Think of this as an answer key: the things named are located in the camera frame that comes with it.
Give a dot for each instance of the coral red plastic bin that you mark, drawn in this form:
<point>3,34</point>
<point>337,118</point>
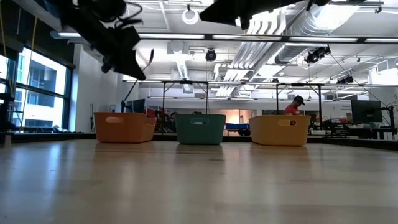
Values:
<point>124,129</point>

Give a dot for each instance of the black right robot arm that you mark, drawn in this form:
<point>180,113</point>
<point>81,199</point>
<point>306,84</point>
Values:
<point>318,2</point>

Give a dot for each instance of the silver ventilation duct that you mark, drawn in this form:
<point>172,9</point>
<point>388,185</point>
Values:
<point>326,18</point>

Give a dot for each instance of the black desk with equipment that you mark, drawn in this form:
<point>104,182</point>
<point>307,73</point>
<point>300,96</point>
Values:
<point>357,130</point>

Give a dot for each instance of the green plastic bin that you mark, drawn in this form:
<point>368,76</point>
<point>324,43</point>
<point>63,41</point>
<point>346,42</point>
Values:
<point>200,132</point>

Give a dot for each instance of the large glass window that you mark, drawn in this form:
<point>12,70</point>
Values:
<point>43,77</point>

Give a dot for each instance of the yellow-orange plastic bin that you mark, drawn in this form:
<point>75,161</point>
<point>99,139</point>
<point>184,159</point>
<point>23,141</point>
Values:
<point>280,133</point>

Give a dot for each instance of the person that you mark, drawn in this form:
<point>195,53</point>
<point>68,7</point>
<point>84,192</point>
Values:
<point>292,109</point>

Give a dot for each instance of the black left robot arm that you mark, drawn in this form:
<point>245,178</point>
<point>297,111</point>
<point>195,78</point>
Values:
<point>81,18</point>

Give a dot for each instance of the blue cart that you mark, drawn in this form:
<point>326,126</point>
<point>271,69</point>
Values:
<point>236,126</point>

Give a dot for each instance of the black computer monitor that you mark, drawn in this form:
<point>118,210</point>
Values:
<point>367,111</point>

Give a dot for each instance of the black ceiling spotlight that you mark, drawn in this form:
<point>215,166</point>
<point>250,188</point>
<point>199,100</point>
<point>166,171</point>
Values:
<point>315,56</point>
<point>345,80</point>

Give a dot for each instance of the dark computer monitor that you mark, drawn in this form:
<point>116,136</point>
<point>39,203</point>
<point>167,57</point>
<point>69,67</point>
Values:
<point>136,106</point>

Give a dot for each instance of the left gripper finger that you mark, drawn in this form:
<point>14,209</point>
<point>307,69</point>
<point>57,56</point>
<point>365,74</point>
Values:
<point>140,59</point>
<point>133,67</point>

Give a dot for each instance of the long ceiling light strip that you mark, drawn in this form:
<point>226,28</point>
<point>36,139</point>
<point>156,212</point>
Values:
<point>248,37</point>
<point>171,36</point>
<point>323,39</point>

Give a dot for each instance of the black ceiling camera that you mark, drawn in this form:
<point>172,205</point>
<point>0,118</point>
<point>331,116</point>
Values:
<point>211,55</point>

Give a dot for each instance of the black overhead frame stand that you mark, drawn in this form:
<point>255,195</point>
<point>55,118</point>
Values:
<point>186,82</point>
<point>298,84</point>

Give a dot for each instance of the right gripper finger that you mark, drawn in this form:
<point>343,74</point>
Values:
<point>220,18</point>
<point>225,6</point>

